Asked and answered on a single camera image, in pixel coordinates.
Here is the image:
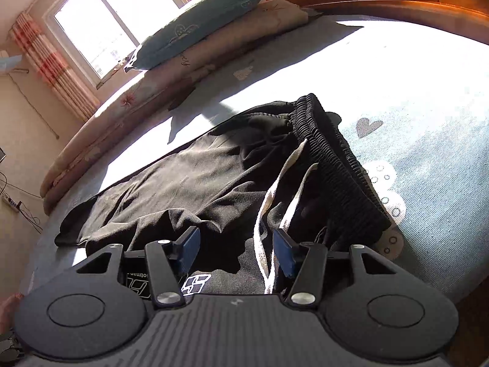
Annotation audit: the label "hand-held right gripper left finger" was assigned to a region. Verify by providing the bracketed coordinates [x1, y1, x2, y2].
[76, 226, 201, 308]

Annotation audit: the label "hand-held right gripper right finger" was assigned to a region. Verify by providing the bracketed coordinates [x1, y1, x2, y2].
[272, 229, 398, 308]

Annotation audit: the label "black drawstring pants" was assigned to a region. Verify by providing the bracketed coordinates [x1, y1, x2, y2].
[54, 92, 394, 299]

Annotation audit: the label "folded floral quilt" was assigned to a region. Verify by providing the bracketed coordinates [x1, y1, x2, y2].
[40, 0, 322, 215]

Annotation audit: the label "light blue pillow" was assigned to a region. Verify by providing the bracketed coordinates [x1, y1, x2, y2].
[124, 0, 275, 71]

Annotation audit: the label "window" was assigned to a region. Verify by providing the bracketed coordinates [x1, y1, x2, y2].
[44, 0, 184, 89]

